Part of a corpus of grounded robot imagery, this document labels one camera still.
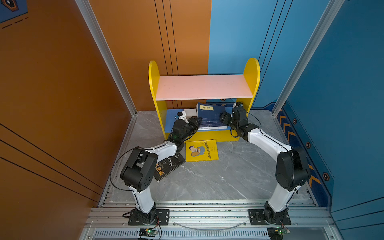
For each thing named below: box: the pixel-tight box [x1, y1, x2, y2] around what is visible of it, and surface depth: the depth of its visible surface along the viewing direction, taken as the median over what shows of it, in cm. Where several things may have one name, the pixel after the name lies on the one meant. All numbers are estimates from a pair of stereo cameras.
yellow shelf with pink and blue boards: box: [148, 57, 261, 143], surface depth 79 cm
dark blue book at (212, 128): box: [197, 126, 228, 131], surface depth 92 cm
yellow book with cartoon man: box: [185, 139, 219, 162], surface depth 98 cm
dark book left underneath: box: [153, 152, 186, 182], surface depth 91 cm
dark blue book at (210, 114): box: [197, 102, 227, 127], surface depth 92 cm
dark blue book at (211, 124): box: [198, 119, 228, 130], surface depth 89 cm
